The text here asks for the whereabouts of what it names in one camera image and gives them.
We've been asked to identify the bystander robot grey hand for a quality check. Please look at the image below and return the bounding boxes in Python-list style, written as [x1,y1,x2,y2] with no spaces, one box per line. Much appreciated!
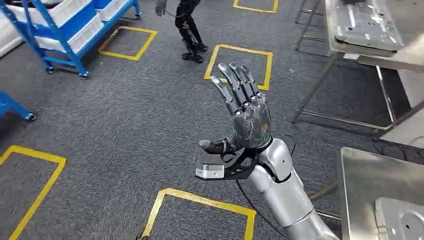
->
[154,0,169,17]

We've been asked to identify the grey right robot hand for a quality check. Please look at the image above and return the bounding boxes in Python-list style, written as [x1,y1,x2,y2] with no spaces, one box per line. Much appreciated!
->
[198,62,273,157]

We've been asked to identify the bystander robot black legs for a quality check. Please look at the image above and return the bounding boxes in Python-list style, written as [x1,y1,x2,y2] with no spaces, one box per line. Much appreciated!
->
[174,0,210,64]

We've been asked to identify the clear white plastic bin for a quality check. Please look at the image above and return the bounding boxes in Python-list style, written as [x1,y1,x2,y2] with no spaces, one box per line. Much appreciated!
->
[5,0,92,28]
[34,13,105,55]
[95,0,130,21]

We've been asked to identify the blue wheeled shelf rack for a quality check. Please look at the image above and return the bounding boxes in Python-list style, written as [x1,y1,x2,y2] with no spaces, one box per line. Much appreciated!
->
[0,0,143,80]

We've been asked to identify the steel workbench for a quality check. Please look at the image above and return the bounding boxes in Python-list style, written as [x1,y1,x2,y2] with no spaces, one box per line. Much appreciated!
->
[309,146,424,240]
[291,0,424,133]

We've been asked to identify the stamped grey metal plate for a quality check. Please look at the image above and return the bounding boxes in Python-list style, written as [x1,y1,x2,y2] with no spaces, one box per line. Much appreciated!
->
[374,197,424,240]
[333,1,406,52]

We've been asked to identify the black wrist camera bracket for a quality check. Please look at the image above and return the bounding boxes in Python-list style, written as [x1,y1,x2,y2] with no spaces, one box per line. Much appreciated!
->
[195,147,261,182]

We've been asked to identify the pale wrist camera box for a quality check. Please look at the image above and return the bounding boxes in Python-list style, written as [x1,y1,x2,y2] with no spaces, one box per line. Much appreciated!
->
[195,163,225,180]

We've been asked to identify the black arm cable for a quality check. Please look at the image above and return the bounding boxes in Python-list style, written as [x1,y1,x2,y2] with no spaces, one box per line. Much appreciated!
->
[235,180,289,240]

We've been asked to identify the grey metal stool frame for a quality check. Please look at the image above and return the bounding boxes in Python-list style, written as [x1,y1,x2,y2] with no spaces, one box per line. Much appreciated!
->
[294,0,327,51]

